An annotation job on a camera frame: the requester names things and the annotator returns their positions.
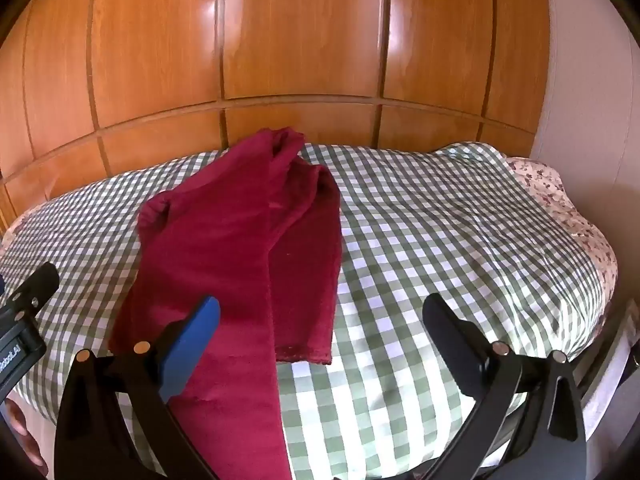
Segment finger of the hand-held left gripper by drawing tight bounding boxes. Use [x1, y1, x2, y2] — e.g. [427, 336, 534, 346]
[9, 262, 61, 322]

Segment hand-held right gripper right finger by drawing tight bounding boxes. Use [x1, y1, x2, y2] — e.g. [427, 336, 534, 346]
[422, 292, 587, 480]

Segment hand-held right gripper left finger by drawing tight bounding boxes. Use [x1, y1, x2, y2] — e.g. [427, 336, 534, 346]
[54, 296, 221, 480]

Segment maroon fleece pants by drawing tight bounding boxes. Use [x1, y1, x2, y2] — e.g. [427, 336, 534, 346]
[107, 128, 342, 480]

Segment person's left hand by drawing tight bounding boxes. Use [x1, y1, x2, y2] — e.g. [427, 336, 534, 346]
[0, 395, 50, 477]

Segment green white checked bed sheet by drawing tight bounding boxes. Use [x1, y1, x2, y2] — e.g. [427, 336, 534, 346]
[0, 141, 617, 477]

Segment floral bed sheet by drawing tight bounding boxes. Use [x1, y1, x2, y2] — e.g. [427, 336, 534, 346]
[504, 156, 619, 322]

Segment wooden wardrobe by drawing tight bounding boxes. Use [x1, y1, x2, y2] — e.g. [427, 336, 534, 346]
[0, 0, 557, 241]

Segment grey bed frame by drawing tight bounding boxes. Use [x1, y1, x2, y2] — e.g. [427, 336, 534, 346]
[570, 299, 640, 461]

